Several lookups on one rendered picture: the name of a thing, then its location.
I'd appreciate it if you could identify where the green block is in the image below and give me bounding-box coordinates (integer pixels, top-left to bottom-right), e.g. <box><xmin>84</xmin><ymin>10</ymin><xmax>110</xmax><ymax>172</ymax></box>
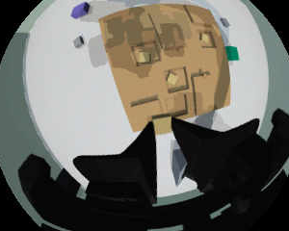
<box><xmin>225</xmin><ymin>46</ymin><xmax>240</xmax><ymax>61</ymax></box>

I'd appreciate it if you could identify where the tan puzzle board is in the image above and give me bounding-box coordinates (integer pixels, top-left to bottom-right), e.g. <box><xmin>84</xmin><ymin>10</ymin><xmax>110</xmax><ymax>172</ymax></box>
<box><xmin>98</xmin><ymin>4</ymin><xmax>230</xmax><ymax>132</ymax></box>

